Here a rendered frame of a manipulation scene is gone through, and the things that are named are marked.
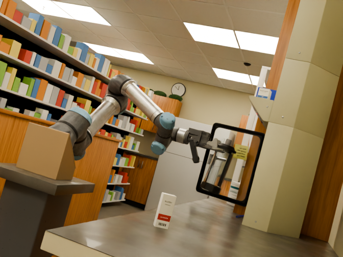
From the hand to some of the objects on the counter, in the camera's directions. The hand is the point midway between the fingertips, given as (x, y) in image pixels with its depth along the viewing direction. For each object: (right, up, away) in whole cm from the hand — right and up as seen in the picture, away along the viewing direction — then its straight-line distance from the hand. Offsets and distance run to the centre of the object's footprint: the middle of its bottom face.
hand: (222, 151), depth 190 cm
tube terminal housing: (+21, -36, -10) cm, 43 cm away
